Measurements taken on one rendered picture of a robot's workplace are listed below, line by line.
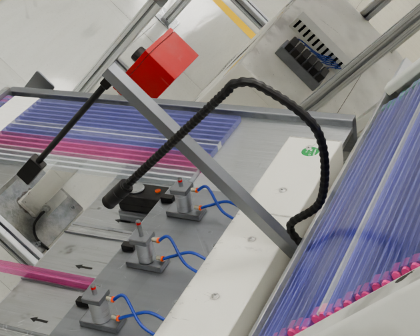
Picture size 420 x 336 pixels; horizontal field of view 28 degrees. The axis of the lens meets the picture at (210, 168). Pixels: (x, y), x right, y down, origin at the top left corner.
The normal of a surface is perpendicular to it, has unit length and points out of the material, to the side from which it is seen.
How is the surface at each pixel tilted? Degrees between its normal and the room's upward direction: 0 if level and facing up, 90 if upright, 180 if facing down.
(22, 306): 48
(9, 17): 0
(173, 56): 0
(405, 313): 90
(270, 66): 0
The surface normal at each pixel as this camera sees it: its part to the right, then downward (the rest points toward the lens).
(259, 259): -0.15, -0.84
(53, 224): 0.56, -0.48
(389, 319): -0.41, 0.54
